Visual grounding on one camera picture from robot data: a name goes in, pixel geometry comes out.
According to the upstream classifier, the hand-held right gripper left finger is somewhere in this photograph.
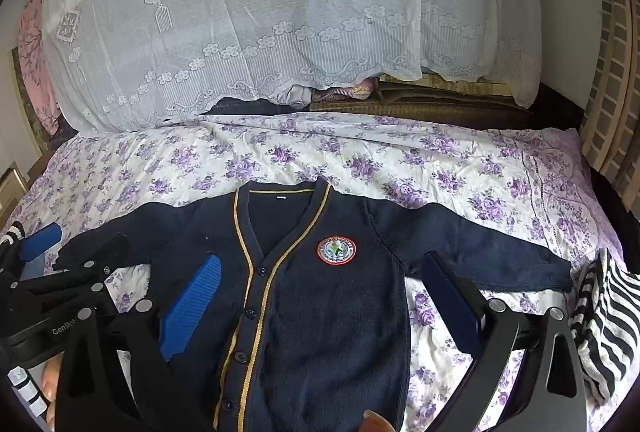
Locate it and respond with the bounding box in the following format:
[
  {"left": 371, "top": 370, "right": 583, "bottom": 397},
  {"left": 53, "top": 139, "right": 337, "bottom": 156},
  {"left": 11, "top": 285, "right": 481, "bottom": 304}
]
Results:
[{"left": 54, "top": 256, "right": 223, "bottom": 432}]

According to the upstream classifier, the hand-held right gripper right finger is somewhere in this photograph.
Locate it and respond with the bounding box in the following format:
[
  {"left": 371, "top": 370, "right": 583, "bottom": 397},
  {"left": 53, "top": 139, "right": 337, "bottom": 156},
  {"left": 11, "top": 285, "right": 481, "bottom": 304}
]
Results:
[{"left": 420, "top": 252, "right": 587, "bottom": 432}]

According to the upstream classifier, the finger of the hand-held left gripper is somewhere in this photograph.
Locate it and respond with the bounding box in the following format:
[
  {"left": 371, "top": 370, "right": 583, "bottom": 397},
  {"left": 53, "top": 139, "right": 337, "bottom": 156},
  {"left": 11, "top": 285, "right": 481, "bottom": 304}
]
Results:
[
  {"left": 17, "top": 222, "right": 63, "bottom": 280},
  {"left": 52, "top": 232, "right": 130, "bottom": 297}
]

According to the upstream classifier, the navy cardigan with yellow trim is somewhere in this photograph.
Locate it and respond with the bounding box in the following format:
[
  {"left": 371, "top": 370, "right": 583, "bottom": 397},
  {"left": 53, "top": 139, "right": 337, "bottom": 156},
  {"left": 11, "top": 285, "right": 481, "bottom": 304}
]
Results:
[{"left": 52, "top": 177, "right": 573, "bottom": 432}]

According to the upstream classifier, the black and white striped garment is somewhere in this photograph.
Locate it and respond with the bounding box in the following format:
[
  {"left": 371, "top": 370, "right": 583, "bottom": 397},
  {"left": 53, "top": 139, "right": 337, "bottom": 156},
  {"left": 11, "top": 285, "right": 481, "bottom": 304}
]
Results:
[{"left": 570, "top": 248, "right": 636, "bottom": 405}]

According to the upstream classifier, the person's left hand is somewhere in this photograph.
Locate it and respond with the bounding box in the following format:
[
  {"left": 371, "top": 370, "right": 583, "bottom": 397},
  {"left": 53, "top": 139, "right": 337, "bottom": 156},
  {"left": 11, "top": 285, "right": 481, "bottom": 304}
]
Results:
[{"left": 41, "top": 354, "right": 65, "bottom": 428}]

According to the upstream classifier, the person's right hand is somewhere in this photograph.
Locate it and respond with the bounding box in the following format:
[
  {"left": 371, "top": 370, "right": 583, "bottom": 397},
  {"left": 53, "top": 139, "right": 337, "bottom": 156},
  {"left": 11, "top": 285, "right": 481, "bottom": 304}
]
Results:
[{"left": 362, "top": 409, "right": 397, "bottom": 432}]

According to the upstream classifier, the beige bedside cabinet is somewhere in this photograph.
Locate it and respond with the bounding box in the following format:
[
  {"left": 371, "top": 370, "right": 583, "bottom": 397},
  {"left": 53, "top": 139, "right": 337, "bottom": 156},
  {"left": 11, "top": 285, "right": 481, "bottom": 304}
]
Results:
[{"left": 0, "top": 162, "right": 28, "bottom": 223}]

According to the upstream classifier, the purple floral bedsheet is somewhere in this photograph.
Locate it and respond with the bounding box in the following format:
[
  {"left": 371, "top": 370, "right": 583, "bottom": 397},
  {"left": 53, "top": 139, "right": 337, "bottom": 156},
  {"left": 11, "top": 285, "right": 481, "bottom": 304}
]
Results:
[{"left": 5, "top": 112, "right": 626, "bottom": 432}]

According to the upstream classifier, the pink floral curtain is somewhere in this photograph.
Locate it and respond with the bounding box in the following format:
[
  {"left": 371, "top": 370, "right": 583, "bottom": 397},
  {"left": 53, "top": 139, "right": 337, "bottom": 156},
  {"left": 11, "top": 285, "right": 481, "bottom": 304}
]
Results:
[{"left": 17, "top": 0, "right": 63, "bottom": 137}]

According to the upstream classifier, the brown woven blanket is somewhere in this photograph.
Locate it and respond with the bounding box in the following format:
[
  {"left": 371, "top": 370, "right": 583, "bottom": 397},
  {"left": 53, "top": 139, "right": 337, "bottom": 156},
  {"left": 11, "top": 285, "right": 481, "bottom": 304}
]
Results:
[{"left": 310, "top": 79, "right": 536, "bottom": 130}]

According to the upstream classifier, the pink knitted cloth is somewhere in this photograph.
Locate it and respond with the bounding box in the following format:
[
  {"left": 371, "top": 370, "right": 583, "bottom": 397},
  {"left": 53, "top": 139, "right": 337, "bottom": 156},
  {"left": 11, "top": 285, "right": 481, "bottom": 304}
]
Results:
[{"left": 327, "top": 78, "right": 376, "bottom": 101}]

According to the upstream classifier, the checkered beige curtain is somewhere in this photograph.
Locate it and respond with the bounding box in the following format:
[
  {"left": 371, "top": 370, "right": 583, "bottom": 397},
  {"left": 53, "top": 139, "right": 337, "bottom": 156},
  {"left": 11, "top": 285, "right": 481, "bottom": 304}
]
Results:
[{"left": 580, "top": 0, "right": 640, "bottom": 203}]

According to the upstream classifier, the white lace cover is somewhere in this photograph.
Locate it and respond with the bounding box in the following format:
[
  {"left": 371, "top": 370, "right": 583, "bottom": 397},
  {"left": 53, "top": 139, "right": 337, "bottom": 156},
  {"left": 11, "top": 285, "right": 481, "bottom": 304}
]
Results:
[{"left": 42, "top": 0, "right": 543, "bottom": 137}]

